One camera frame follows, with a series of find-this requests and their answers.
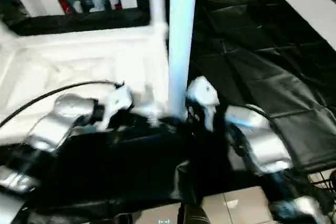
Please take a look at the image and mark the white plastic table top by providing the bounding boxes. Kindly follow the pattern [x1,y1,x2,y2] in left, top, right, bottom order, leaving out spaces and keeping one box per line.
[0,22,187,147]

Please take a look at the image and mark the black plastic mat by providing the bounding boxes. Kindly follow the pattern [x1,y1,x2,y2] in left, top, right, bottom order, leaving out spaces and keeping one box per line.
[0,0,336,219]

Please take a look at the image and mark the person's black shoes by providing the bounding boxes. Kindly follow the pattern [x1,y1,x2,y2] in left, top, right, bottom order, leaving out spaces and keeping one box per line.
[112,214,135,224]
[178,203,212,224]

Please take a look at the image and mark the white flat board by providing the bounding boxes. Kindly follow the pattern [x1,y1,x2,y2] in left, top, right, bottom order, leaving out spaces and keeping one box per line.
[277,0,336,52]

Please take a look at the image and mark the red bottle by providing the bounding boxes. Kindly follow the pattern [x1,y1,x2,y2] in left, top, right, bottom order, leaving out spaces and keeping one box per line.
[60,0,73,15]

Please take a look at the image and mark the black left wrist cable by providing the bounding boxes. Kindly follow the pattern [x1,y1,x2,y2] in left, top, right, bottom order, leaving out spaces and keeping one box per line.
[0,81,125,128]

